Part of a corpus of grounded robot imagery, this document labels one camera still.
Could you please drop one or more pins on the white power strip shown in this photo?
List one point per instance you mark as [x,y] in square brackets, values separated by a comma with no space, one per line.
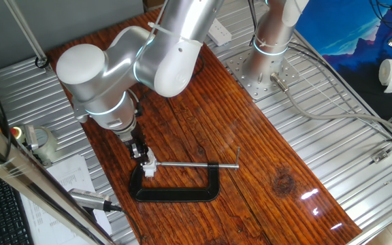
[220,33]

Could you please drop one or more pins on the brown wooden board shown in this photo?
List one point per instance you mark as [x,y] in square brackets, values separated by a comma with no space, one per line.
[216,119]

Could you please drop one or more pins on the shiny metal frame bar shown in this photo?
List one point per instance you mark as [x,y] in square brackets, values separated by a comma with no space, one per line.
[29,177]

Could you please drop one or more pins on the white LED light bulb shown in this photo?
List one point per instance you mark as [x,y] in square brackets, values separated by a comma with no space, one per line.
[151,154]

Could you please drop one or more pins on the white lamp socket adapter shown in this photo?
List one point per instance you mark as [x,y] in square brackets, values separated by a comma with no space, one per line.
[149,169]

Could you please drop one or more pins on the black C-clamp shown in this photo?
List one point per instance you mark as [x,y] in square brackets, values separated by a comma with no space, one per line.
[175,194]

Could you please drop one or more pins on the aluminium profile post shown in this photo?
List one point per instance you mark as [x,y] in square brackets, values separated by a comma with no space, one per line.
[26,34]

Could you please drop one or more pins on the blue landscape poster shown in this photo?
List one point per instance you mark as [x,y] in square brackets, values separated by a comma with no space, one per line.
[345,34]

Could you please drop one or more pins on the printed paper sheets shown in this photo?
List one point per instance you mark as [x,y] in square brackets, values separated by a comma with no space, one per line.
[70,173]

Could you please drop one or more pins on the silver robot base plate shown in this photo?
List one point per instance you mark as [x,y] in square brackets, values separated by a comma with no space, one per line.
[237,66]

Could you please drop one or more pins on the black keyboard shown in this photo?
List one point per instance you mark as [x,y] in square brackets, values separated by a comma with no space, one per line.
[2,211]

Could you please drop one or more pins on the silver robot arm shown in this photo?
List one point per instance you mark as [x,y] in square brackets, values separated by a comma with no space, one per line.
[97,78]

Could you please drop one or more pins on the silver ribbed depth camera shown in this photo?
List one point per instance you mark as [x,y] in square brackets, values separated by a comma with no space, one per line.
[87,199]

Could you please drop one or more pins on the red emergency stop button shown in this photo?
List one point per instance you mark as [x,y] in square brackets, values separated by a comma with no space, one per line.
[17,132]

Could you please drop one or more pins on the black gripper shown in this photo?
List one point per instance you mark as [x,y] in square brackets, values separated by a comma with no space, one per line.
[136,144]

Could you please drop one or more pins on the silver metal bracket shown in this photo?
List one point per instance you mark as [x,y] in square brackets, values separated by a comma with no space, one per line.
[30,136]

